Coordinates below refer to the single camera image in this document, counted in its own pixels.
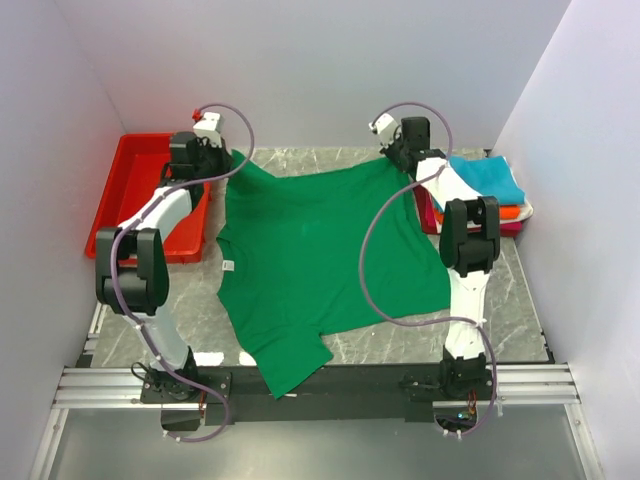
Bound green t shirt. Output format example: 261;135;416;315
217;154;450;397

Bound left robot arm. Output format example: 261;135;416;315
95;130;233;402

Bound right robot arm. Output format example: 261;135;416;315
371;113;500;398

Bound dark red folded shirt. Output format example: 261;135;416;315
413;186;439;235

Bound red plastic bin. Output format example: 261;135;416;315
85;133;212;264

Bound teal folded shirt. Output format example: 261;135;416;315
450;156;525;206

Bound orange folded shirt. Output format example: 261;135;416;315
433;205;523;224

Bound magenta folded shirt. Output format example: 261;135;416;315
423;204;525;239

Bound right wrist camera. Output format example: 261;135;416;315
369;113;401;149

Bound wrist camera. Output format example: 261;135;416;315
369;113;401;149
192;110;224;148

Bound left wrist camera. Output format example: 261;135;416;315
192;110;224;148

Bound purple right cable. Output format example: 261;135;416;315
358;102;504;437

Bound purple cable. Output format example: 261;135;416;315
112;102;256;444
358;102;504;437

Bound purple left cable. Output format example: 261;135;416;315
112;102;256;444

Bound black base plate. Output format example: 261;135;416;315
137;360;496;432

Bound aluminium rail frame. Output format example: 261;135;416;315
27;299;601;480

